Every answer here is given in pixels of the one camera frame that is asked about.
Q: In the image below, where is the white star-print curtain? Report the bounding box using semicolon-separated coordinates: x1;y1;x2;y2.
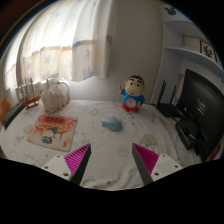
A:
4;0;114;98

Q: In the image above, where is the red printed mouse pad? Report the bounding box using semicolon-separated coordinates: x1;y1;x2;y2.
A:
26;114;78;153

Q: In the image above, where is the black router with antennas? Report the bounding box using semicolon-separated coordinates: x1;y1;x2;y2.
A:
155;79;183;118

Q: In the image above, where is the wooden model sailing ship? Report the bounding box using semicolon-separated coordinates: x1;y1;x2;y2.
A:
16;78;41;110

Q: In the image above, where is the black keyboard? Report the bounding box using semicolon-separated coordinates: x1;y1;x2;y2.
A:
2;101;27;130

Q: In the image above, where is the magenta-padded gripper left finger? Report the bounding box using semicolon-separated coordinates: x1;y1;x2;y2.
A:
42;143;92;186

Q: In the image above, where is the black monitor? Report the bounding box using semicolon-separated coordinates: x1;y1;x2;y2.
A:
178;68;224;163

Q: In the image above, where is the white wall shelf unit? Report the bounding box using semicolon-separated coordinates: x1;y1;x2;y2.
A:
159;3;224;79

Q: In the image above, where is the large white conch shell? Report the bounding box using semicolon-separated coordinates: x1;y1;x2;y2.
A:
40;77;72;115

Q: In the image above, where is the light blue computer mouse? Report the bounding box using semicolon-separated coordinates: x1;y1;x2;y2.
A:
101;115;123;132

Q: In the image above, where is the cartoon boy figurine clock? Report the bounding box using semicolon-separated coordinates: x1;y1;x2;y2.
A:
118;74;147;113

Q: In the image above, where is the orange wooden chair back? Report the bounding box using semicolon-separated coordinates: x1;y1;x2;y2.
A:
0;95;12;126

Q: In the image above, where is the black box device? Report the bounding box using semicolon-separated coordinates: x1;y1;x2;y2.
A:
175;118;203;151

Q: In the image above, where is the white printed tablecloth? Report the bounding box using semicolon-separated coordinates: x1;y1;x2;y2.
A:
0;99;214;192

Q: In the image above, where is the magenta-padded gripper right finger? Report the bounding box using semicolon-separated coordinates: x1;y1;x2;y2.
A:
131;143;184;186

